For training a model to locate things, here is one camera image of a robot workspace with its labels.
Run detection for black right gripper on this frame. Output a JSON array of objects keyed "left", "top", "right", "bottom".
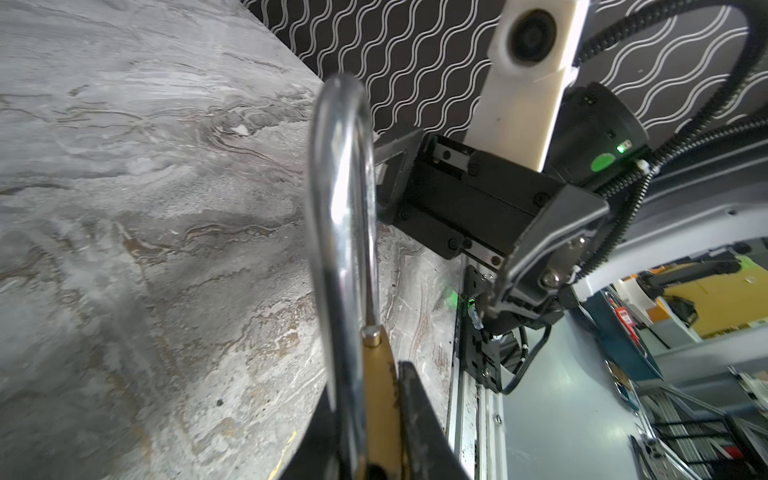
[{"left": 374, "top": 127, "right": 609, "bottom": 320}]

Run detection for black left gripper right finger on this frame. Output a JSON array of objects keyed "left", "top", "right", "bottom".
[{"left": 398, "top": 361, "right": 468, "bottom": 480}]

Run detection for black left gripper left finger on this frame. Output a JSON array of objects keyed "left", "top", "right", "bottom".
[{"left": 280, "top": 386, "right": 344, "bottom": 480}]

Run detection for brass padlock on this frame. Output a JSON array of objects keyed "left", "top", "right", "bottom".
[{"left": 304, "top": 74, "right": 403, "bottom": 479}]

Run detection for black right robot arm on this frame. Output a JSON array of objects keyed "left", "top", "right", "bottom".
[{"left": 373, "top": 94, "right": 767, "bottom": 335}]

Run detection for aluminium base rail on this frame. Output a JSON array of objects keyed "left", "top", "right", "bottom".
[{"left": 446, "top": 261, "right": 507, "bottom": 479}]

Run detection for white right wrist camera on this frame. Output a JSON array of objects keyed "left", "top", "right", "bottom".
[{"left": 465, "top": 1, "right": 591, "bottom": 172}]

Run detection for black corrugated cable conduit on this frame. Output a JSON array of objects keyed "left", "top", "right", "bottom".
[{"left": 569, "top": 0, "right": 768, "bottom": 283}]

